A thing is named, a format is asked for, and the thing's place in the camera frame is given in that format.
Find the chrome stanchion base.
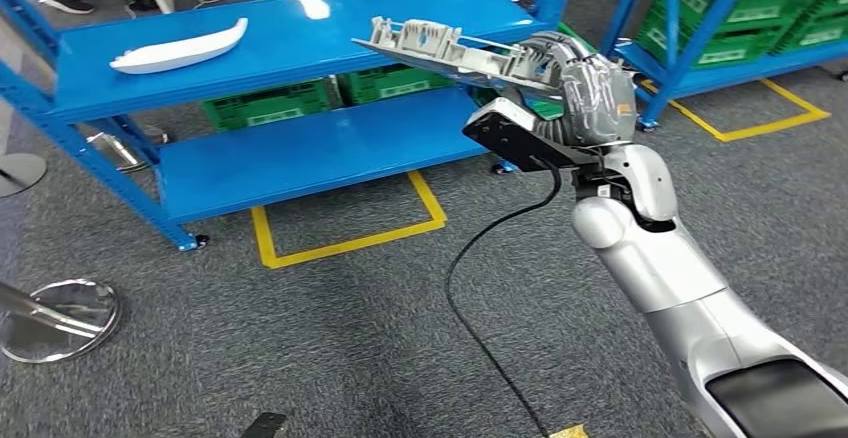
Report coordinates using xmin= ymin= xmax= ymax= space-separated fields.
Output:
xmin=86 ymin=126 xmax=170 ymax=175

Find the chrome stanchion post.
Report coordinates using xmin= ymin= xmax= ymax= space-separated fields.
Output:
xmin=0 ymin=279 xmax=123 ymax=365

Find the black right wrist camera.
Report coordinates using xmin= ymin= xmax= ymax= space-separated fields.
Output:
xmin=461 ymin=97 xmax=598 ymax=175

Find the blue metal shelf rack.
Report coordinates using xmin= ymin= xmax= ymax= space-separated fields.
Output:
xmin=0 ymin=0 xmax=581 ymax=253
xmin=599 ymin=0 xmax=848 ymax=133

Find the white plastic car part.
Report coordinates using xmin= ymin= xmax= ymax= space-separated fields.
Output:
xmin=109 ymin=17 xmax=250 ymax=76

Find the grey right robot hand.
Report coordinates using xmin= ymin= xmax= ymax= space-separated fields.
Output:
xmin=523 ymin=29 xmax=639 ymax=149

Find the black camera cable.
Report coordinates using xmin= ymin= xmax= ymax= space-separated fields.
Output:
xmin=445 ymin=163 xmax=564 ymax=438

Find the yellow floor tape square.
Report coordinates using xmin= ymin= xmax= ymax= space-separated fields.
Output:
xmin=250 ymin=169 xmax=448 ymax=271

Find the silver wheel hubcap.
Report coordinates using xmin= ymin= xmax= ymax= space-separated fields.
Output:
xmin=351 ymin=16 xmax=564 ymax=92

